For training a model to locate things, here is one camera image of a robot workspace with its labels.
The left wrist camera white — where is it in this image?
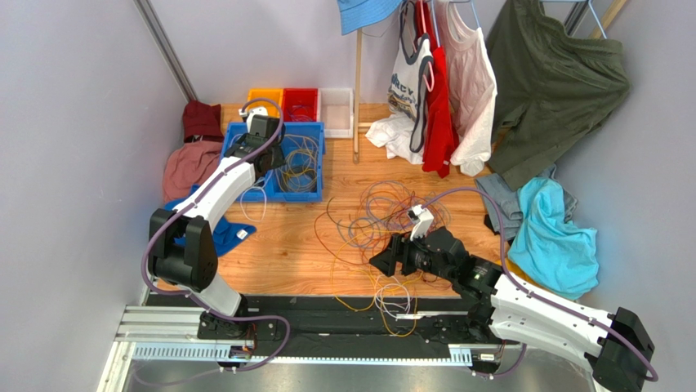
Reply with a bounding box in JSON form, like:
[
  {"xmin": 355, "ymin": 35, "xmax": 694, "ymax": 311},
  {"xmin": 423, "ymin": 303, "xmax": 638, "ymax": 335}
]
[{"xmin": 238, "ymin": 106, "xmax": 268, "ymax": 133}]

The white small bin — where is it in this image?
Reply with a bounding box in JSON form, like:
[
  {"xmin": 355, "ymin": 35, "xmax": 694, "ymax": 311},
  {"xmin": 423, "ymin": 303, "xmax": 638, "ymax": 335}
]
[{"xmin": 318, "ymin": 87, "xmax": 355, "ymax": 139}]

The white printed shirt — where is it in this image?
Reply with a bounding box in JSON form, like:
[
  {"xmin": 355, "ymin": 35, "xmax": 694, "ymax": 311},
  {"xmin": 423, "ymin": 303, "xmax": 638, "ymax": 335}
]
[{"xmin": 365, "ymin": 1, "xmax": 435, "ymax": 165}]

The tangled coloured cable pile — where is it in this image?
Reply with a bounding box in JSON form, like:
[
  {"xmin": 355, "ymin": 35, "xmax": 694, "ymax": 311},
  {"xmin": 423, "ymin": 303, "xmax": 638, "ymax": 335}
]
[{"xmin": 314, "ymin": 180, "xmax": 469, "ymax": 338}]

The red garment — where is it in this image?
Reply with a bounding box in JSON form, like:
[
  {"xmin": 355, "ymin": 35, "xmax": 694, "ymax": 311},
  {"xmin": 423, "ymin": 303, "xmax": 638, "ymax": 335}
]
[{"xmin": 414, "ymin": 1, "xmax": 458, "ymax": 178}]

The red small bin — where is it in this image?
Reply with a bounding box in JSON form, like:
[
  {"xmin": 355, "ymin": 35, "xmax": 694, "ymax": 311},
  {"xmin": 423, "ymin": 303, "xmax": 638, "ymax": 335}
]
[{"xmin": 281, "ymin": 88, "xmax": 319, "ymax": 122}]

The cyan cloth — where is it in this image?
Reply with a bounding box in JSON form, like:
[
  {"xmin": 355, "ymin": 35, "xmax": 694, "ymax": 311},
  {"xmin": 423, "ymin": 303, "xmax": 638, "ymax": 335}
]
[{"xmin": 507, "ymin": 177, "xmax": 600, "ymax": 301}]

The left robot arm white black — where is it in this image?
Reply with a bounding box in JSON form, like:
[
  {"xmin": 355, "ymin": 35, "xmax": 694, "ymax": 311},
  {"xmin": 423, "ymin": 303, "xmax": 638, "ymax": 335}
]
[{"xmin": 142, "ymin": 110, "xmax": 285, "ymax": 320}]

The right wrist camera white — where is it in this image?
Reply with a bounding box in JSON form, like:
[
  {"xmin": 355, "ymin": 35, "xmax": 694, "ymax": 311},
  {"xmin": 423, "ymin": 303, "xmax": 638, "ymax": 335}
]
[{"xmin": 408, "ymin": 205, "xmax": 435, "ymax": 241}]

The pink cloth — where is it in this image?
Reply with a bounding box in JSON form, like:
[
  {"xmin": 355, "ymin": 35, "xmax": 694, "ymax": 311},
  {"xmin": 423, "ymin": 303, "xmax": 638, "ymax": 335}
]
[{"xmin": 162, "ymin": 140, "xmax": 222, "ymax": 203}]

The dark red cloth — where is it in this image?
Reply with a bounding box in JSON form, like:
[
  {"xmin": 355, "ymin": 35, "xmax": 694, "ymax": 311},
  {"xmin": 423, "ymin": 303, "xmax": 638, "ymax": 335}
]
[{"xmin": 182, "ymin": 100, "xmax": 224, "ymax": 143}]

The blue double bin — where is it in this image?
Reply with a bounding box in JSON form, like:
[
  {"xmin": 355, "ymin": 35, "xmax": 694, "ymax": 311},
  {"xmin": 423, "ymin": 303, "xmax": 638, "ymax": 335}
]
[{"xmin": 237, "ymin": 122, "xmax": 325, "ymax": 203}]

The wooden rack pole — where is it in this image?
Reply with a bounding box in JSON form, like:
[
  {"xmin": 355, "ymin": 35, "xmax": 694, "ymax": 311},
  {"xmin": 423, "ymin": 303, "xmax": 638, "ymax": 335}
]
[{"xmin": 352, "ymin": 28, "xmax": 363, "ymax": 164}]

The yellow cable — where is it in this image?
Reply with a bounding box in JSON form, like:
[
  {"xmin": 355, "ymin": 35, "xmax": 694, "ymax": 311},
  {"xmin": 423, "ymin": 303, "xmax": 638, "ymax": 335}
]
[{"xmin": 274, "ymin": 132, "xmax": 322, "ymax": 193}]

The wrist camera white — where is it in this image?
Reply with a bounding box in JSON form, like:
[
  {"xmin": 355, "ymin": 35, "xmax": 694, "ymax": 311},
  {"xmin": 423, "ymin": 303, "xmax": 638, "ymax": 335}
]
[
  {"xmin": 238, "ymin": 106, "xmax": 268, "ymax": 133},
  {"xmin": 408, "ymin": 205, "xmax": 435, "ymax": 241}
]

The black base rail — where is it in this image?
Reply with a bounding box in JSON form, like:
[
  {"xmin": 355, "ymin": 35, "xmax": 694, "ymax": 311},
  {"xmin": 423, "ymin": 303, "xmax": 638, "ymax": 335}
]
[{"xmin": 145, "ymin": 293, "xmax": 506, "ymax": 361}]

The grey coiled cable right bin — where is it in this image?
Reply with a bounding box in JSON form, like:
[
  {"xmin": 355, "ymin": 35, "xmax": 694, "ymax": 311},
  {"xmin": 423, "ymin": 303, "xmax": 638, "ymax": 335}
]
[{"xmin": 279, "ymin": 163, "xmax": 321, "ymax": 194}]

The olive green shirt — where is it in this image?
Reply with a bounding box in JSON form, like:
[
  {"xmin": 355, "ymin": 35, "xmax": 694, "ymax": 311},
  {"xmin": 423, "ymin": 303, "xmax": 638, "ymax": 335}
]
[{"xmin": 486, "ymin": 0, "xmax": 631, "ymax": 190}]

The pink tank top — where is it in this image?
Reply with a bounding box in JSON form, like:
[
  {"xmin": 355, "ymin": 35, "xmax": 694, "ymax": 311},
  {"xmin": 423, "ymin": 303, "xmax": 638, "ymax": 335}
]
[{"xmin": 435, "ymin": 1, "xmax": 497, "ymax": 176}]

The blue bucket hat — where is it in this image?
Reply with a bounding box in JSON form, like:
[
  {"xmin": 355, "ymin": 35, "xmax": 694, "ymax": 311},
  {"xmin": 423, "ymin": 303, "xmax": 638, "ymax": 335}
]
[{"xmin": 337, "ymin": 0, "xmax": 402, "ymax": 35}]

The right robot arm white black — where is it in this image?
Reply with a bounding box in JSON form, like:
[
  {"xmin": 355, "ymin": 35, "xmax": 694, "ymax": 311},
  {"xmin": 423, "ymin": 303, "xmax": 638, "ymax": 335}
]
[{"xmin": 369, "ymin": 227, "xmax": 654, "ymax": 391}]

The blue cloth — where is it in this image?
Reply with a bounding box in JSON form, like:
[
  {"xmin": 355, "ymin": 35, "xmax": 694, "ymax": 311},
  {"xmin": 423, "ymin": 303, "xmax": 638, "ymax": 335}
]
[{"xmin": 164, "ymin": 185, "xmax": 257, "ymax": 256}]

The grey cloth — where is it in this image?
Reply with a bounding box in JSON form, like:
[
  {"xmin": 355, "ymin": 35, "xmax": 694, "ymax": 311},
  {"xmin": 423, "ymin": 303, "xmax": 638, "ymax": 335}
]
[{"xmin": 475, "ymin": 164, "xmax": 578, "ymax": 245}]

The metal corner post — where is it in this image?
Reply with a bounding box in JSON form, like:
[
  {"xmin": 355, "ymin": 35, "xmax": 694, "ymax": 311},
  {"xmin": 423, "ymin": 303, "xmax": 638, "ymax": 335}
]
[{"xmin": 133, "ymin": 0, "xmax": 199, "ymax": 101}]

